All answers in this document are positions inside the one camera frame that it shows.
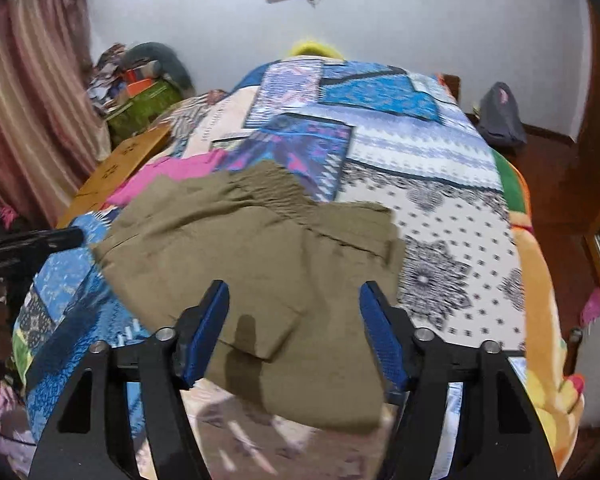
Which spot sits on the patchwork printed blanket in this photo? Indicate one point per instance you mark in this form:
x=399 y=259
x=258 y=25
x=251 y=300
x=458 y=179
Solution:
x=430 y=200

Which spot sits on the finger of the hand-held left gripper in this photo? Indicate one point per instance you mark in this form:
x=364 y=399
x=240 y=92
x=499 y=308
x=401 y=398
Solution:
x=40 y=241

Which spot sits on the pile of papers and boxes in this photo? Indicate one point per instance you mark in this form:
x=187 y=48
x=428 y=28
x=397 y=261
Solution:
x=107 y=77

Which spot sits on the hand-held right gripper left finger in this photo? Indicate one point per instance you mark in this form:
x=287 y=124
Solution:
x=207 y=330

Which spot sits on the grey plush toy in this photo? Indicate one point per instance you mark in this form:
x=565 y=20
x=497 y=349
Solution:
x=172 y=62

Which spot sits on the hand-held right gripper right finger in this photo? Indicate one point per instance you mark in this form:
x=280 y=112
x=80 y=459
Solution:
x=380 y=332

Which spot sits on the olive green pants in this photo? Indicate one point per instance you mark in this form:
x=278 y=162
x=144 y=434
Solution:
x=260 y=270

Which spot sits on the striped red curtain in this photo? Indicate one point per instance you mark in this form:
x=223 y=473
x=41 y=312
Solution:
x=30 y=95

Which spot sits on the green storage box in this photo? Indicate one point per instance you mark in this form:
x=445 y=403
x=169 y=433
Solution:
x=142 y=107

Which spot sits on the pink cloth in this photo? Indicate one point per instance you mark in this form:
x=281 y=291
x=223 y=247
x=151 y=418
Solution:
x=180 y=172

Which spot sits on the yellow curved bed rail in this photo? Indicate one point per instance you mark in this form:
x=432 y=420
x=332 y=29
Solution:
x=314 y=50

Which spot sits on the wooden bedside board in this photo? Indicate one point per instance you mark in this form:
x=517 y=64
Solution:
x=115 y=167

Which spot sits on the grey backpack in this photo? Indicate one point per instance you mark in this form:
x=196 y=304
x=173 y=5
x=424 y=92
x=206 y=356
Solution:
x=500 y=115

